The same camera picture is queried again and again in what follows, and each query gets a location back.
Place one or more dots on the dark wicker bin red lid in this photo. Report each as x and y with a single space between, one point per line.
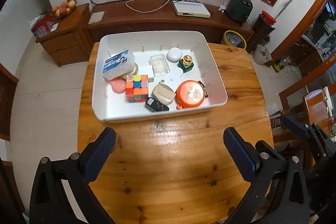
260 32

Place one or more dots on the wooden door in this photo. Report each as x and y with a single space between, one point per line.
6 100

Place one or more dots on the green bottle with gold cap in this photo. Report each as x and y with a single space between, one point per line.
185 64

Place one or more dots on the wooden chair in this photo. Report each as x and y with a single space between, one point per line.
315 106

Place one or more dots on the round beige compact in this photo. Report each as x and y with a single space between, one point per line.
134 71

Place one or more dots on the black charger plug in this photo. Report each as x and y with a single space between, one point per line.
155 106

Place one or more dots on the cooking oil bottle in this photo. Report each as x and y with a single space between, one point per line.
279 65

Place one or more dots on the kitchen cabinet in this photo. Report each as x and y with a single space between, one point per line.
319 35

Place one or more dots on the small wooden drawer cabinet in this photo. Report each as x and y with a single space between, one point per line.
65 43

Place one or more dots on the long wooden television cabinet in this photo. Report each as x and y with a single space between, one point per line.
147 20

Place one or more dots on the yellow rim trash bin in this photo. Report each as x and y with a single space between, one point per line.
233 40

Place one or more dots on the small white figurine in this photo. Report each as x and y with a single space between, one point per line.
221 8

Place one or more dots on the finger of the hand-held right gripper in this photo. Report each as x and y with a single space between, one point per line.
321 140
294 125

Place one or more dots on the white set-top box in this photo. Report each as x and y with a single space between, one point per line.
191 8

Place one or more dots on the blue label plastic box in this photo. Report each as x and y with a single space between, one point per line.
116 64

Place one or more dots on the printed cardboard box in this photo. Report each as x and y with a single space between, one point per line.
276 123

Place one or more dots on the dark green air fryer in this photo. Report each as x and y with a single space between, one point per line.
239 8

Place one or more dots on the bowl of peaches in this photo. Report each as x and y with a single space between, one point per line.
64 7

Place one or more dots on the white plastic tray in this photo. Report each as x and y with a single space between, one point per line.
118 108

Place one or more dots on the white bucket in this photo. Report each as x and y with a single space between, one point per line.
261 56

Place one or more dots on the clear plastic box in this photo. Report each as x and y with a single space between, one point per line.
158 65

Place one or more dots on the white oval case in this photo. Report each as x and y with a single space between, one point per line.
174 54

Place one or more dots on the grey flat pad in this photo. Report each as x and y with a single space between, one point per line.
95 17

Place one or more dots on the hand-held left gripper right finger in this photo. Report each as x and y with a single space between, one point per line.
240 155

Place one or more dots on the sheathed sword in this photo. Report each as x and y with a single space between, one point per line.
287 2

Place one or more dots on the beige box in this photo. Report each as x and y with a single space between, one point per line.
162 94

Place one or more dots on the red printed box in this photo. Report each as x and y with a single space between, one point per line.
42 27

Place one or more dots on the orange tape measure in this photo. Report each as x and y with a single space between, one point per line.
190 94

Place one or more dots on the colourful puzzle cube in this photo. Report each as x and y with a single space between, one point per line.
136 88

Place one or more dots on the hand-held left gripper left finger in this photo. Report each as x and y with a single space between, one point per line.
101 155

